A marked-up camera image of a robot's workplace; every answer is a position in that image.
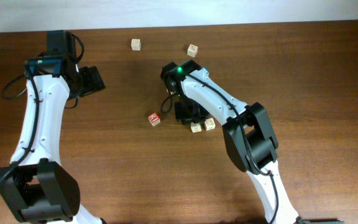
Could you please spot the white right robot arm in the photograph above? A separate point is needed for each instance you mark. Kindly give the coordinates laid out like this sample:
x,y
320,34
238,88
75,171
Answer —
x,y
250,140

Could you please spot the wooden block cluster bottom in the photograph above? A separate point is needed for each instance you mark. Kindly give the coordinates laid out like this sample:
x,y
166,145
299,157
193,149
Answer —
x,y
195,127

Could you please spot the blue number five block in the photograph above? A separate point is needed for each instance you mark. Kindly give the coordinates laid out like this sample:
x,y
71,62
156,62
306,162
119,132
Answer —
x,y
205,70

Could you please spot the red letter block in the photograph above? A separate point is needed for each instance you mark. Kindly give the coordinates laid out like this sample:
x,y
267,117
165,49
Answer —
x,y
154,119

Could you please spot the wooden block with swirl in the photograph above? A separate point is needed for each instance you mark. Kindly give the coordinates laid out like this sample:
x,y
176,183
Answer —
x,y
209,124

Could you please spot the wooden block far left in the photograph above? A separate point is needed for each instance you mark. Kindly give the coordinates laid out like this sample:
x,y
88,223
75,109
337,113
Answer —
x,y
136,44

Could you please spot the wooden block far right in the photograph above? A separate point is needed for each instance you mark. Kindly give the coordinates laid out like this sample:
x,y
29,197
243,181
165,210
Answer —
x,y
192,50

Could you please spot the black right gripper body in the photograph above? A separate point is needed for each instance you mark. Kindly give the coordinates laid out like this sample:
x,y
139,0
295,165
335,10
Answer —
x,y
189,111

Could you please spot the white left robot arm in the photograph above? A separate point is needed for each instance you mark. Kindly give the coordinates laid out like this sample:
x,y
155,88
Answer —
x,y
35,186

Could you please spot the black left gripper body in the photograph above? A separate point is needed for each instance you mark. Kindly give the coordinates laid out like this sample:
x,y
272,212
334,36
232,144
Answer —
x,y
89,81

